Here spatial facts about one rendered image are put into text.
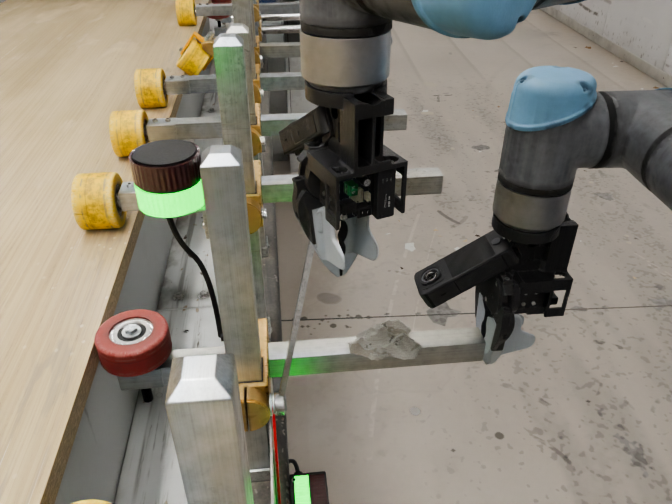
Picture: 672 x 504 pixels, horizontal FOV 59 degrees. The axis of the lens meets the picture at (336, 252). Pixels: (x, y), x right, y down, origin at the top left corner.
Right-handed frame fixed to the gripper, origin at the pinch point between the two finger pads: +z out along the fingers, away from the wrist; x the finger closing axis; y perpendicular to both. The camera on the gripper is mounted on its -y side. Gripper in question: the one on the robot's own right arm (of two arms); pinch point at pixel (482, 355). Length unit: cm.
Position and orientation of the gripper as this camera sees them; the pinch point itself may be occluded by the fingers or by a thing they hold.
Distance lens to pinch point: 78.1
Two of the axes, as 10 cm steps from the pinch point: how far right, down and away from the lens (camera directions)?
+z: 0.0, 8.3, 5.5
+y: 9.9, -0.6, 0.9
